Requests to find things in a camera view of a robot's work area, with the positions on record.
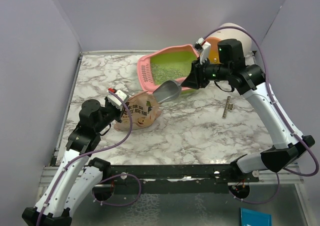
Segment aluminium frame rail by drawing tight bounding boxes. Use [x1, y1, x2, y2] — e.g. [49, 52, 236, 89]
[38, 165, 305, 188]

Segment pink green litter box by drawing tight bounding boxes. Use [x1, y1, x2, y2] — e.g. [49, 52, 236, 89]
[137, 44, 198, 93]

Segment metal litter scoop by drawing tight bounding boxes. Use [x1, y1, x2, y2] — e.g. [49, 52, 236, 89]
[152, 80, 182, 104]

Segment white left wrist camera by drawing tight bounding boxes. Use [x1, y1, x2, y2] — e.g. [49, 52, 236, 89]
[107, 88, 130, 111]

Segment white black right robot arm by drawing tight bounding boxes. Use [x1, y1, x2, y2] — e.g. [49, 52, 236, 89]
[182, 38, 315, 182]

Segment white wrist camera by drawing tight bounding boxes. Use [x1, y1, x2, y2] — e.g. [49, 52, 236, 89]
[107, 88, 130, 111]
[193, 37, 211, 64]

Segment blue card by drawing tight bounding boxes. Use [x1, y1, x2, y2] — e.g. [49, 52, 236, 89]
[240, 208, 272, 226]

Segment orange drawer storage cabinet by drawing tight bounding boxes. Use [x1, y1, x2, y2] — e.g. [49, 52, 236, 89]
[206, 22, 252, 64]

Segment black base crossbar plate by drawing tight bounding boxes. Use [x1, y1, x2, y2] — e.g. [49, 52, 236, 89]
[107, 164, 259, 194]

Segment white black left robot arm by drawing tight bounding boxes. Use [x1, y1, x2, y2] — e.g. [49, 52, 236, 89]
[22, 90, 129, 226]

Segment pink cat litter bag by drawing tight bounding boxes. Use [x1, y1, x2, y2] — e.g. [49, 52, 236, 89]
[126, 91, 162, 130]

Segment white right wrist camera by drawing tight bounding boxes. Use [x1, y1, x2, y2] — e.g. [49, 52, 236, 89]
[193, 37, 211, 64]

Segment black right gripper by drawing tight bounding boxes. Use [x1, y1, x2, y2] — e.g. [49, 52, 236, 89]
[181, 56, 231, 89]

